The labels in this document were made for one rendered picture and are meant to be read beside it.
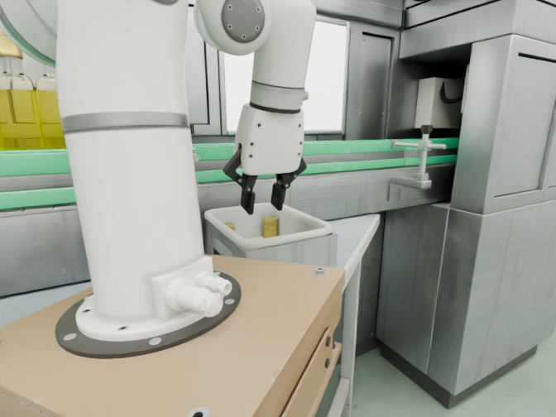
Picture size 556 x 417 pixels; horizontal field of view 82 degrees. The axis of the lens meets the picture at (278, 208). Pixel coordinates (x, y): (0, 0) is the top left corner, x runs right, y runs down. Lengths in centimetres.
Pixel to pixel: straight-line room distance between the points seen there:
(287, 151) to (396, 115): 88
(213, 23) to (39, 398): 33
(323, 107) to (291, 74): 63
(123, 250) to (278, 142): 29
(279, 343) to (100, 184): 17
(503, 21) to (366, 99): 42
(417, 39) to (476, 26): 20
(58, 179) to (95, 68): 37
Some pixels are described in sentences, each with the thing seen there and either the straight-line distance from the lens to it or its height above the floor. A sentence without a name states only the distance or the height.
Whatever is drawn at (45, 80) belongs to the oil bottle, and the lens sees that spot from 72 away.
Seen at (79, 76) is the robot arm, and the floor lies 104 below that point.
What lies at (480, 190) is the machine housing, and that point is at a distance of 113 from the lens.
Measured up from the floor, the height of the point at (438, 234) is 65.
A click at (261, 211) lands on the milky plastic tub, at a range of 70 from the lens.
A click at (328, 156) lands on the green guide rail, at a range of 89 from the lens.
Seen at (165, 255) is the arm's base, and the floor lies 91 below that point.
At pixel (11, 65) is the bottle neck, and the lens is 74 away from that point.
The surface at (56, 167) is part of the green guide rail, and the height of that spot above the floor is 94.
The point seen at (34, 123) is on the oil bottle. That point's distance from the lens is 72.
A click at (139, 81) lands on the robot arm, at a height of 103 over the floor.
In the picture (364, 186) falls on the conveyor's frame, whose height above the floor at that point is 84.
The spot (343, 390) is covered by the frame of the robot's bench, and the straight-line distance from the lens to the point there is 118.
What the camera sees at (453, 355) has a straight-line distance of 135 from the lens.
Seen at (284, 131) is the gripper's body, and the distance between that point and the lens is 48.
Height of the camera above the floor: 100
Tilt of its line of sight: 14 degrees down
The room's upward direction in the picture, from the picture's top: straight up
